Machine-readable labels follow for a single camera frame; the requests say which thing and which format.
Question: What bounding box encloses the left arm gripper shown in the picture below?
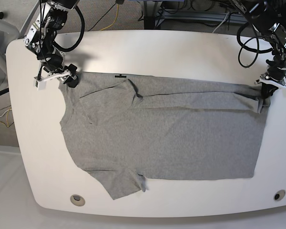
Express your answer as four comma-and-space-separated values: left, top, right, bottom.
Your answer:
254, 61, 286, 98

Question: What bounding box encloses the left table grommet hole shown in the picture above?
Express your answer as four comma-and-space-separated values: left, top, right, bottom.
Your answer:
70, 195, 85, 207

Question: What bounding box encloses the yellow cable behind table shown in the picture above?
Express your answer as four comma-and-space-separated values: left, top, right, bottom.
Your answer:
99, 4, 120, 31

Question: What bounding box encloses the black table leg post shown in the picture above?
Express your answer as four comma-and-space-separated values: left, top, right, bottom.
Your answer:
140, 0, 164, 30

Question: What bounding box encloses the grey T-shirt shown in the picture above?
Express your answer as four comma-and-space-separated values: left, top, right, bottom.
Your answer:
59, 73, 270, 199

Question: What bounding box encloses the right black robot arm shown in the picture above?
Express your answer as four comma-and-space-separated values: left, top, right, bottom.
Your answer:
24, 0, 85, 90

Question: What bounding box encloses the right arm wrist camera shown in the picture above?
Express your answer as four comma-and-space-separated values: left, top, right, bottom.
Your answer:
34, 80, 46, 91

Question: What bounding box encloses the right table grommet hole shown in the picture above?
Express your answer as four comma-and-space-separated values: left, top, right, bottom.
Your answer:
274, 189, 286, 201

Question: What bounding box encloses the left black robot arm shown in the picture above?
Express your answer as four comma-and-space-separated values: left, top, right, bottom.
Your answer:
231, 0, 286, 98

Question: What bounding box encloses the white cable behind table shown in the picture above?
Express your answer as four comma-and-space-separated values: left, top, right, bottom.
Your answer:
212, 11, 231, 34

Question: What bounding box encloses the aluminium extrusion frame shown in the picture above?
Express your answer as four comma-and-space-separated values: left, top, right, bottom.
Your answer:
163, 10, 247, 24

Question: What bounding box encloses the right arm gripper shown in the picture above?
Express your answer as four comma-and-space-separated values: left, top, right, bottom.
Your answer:
35, 53, 79, 88

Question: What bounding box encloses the yellow cable on floor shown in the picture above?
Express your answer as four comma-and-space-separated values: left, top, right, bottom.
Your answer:
0, 108, 10, 128

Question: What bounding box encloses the table grommet hole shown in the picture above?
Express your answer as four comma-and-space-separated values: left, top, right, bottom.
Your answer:
70, 195, 85, 207
274, 189, 286, 201

